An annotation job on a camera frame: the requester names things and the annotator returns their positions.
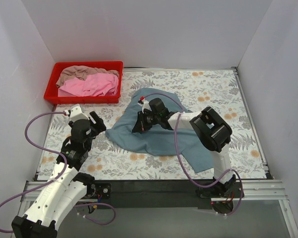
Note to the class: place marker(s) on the floral table mat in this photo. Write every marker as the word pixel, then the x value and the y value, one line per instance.
pixel 196 90

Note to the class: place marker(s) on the beige t shirt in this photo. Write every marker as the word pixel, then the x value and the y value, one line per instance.
pixel 81 72

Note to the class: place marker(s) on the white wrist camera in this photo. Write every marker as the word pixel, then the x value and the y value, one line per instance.
pixel 146 109
pixel 76 113

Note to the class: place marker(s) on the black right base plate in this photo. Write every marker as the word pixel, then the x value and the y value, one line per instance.
pixel 221 191

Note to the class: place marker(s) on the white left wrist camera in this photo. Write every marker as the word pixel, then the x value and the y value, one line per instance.
pixel 76 113

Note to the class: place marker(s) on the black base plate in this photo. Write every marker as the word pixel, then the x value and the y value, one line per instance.
pixel 99 190
pixel 221 191

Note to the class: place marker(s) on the red plastic bin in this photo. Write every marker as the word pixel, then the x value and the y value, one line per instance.
pixel 51 92

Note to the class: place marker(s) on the aluminium right side rail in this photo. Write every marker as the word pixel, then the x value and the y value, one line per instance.
pixel 250 119

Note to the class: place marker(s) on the aluminium front frame rail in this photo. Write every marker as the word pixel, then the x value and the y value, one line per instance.
pixel 256 189

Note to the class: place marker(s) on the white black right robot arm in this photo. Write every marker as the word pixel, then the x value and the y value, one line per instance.
pixel 212 131

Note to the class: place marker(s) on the blue-grey t shirt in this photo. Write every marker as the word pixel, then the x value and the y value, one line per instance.
pixel 158 141

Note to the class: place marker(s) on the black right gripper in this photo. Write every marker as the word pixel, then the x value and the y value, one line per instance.
pixel 143 121

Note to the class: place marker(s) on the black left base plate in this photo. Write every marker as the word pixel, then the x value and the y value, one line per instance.
pixel 99 190

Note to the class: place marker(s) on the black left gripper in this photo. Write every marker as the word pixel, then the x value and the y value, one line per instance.
pixel 93 126

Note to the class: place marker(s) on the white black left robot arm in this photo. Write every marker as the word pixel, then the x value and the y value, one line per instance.
pixel 67 185

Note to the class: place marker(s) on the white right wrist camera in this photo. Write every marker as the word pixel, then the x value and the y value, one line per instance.
pixel 146 109

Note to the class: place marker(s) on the pink t shirt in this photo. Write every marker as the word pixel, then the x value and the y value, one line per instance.
pixel 100 84

